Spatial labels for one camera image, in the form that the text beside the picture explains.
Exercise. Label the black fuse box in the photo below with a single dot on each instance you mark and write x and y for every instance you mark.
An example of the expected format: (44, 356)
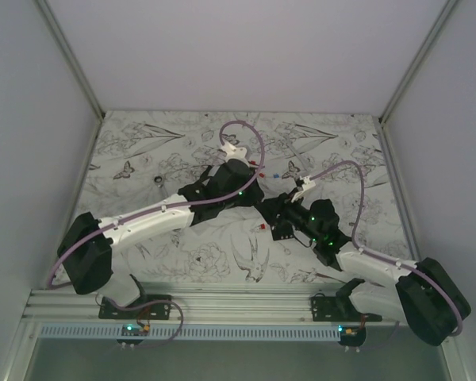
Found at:
(282, 231)

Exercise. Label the black mounting plate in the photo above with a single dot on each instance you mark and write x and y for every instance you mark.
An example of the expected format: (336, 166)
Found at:
(337, 309)
(159, 311)

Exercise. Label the silver ratchet wrench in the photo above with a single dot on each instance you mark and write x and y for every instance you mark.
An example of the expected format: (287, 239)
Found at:
(159, 182)

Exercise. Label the aluminium frame post right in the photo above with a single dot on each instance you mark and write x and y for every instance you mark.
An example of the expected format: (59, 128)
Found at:
(429, 42)

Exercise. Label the white slotted cable duct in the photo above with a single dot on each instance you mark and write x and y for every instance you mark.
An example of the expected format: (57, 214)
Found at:
(194, 332)

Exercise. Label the right controller board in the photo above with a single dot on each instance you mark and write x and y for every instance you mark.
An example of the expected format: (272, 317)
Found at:
(352, 338)

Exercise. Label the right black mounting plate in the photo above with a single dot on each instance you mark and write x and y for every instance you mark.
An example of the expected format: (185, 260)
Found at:
(337, 309)

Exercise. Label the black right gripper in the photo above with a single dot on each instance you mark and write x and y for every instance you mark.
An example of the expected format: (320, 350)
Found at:
(280, 205)

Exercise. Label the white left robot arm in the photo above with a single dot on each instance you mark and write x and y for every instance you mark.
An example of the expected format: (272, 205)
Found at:
(87, 249)

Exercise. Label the controller board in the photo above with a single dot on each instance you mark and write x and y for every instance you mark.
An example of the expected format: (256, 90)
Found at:
(132, 335)
(352, 338)

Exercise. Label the aluminium frame post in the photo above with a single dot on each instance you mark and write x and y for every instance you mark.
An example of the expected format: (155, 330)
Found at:
(54, 27)
(429, 42)

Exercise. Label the aluminium frame post left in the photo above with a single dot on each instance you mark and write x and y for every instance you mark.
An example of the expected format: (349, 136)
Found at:
(54, 27)

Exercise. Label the left controller board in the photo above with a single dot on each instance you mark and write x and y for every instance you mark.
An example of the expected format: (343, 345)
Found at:
(132, 335)

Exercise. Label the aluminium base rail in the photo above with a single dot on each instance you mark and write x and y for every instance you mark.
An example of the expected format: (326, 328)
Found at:
(204, 304)

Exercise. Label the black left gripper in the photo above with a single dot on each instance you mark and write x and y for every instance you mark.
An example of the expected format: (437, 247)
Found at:
(255, 195)

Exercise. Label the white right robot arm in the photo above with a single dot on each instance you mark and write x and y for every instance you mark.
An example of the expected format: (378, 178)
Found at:
(419, 294)

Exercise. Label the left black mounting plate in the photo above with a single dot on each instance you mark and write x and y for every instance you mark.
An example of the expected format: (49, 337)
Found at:
(159, 311)

